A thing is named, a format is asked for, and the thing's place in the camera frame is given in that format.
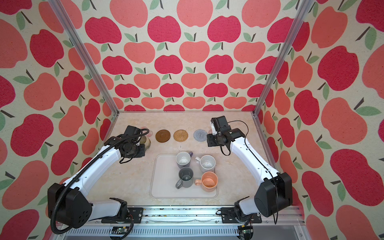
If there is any cream ceramic mug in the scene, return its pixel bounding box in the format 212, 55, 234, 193
140, 136, 151, 151

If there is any grey woven round coaster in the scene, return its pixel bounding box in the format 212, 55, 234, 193
194, 129, 208, 142

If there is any white ceramic mug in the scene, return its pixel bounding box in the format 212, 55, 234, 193
195, 155, 216, 173

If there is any brown wooden round coaster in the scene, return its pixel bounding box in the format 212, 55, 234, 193
155, 130, 171, 143

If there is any tan rattan round coaster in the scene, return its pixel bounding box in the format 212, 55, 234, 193
173, 130, 189, 143

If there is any lavender ceramic mug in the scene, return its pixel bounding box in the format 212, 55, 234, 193
176, 152, 193, 169

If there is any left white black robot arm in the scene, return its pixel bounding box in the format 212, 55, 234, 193
47, 135, 145, 235

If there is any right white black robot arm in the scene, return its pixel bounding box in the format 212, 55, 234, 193
207, 126, 293, 222

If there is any beige rectangular tray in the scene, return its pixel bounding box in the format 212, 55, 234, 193
150, 154, 218, 199

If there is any salmon pink ceramic mug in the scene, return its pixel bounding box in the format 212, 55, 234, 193
195, 172, 219, 192

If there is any dark grey ceramic mug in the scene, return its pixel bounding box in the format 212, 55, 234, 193
175, 167, 194, 189

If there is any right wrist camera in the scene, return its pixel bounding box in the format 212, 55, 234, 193
211, 116, 231, 135

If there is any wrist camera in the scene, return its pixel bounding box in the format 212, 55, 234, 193
123, 126, 142, 139
211, 116, 231, 135

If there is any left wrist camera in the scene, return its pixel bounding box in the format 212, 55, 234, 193
123, 126, 142, 139

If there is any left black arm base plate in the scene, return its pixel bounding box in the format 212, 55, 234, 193
102, 207, 144, 224

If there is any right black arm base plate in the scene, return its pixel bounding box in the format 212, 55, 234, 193
216, 207, 263, 225

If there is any front aluminium frame rail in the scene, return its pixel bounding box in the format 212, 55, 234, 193
46, 206, 311, 240

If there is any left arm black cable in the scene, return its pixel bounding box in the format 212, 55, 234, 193
50, 128, 150, 235

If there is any right aluminium frame post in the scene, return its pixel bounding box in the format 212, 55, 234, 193
253, 1, 315, 118

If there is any aluminium frame post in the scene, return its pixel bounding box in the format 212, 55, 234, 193
48, 1, 119, 118
253, 1, 315, 118

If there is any left aluminium frame post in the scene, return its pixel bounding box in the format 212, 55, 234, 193
48, 1, 119, 118

